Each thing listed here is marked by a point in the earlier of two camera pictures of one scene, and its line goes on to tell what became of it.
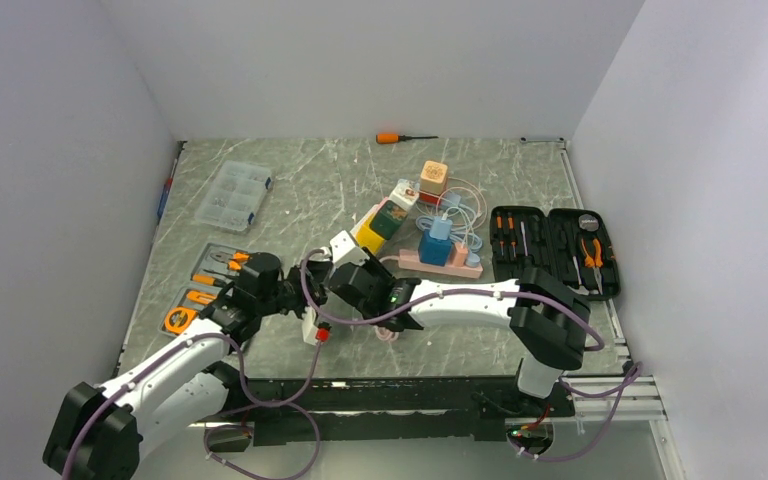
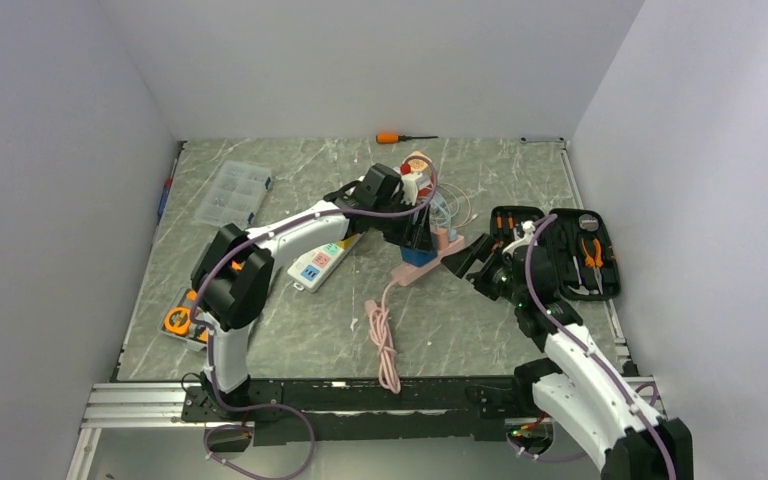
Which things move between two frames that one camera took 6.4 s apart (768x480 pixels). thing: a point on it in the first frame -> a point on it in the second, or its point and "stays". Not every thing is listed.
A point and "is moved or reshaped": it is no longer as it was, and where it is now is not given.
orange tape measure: [178, 319] stays
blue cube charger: [434, 251] is moved or reshaped
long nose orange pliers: [594, 262] stays
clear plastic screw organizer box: [236, 193] stays
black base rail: [390, 409] stays
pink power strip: [410, 259] is moved or reshaped
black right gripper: [375, 263] -> [484, 249]
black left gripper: [319, 270] -> [416, 236]
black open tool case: [575, 245] stays
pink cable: [385, 334] is moved or reshaped
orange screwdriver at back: [385, 138] stays
